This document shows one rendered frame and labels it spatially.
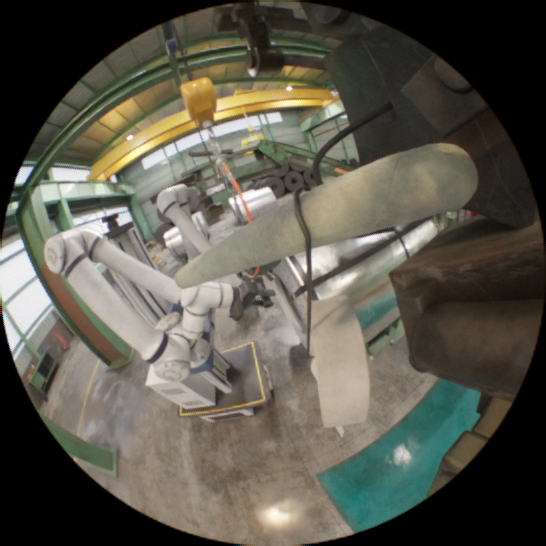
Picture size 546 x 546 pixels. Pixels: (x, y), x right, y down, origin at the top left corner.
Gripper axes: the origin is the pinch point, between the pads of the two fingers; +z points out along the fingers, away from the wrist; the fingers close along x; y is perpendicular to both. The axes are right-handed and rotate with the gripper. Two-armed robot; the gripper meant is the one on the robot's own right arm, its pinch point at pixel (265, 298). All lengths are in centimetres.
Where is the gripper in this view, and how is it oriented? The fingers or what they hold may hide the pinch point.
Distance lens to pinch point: 72.9
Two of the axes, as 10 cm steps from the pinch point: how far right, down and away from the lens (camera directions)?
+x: -5.4, 6.6, 5.1
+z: 7.6, 1.3, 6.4
